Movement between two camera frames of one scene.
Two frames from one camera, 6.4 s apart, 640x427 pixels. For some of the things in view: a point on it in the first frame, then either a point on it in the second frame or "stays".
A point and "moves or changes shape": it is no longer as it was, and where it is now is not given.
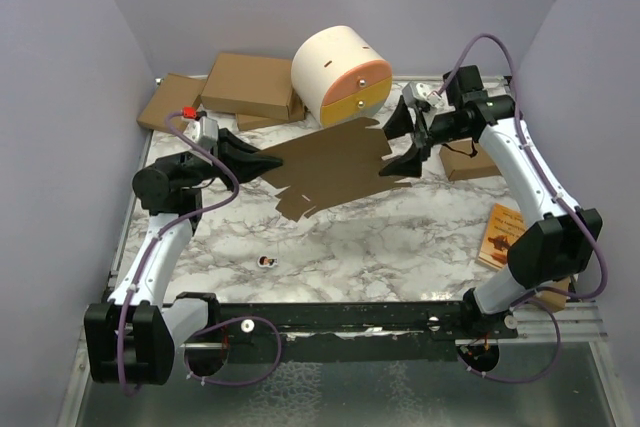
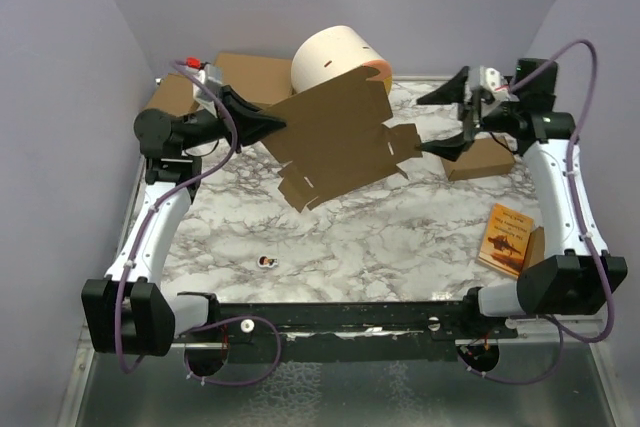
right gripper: x=401 y=122 to x=451 y=93
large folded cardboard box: x=250 y=85 stays
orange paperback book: x=504 y=226 stays
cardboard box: x=337 y=163 moves or changes shape
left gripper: x=244 y=164 to x=250 y=124
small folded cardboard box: x=463 y=159 stays
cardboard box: x=173 y=95 stays
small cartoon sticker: x=266 y=261 stays
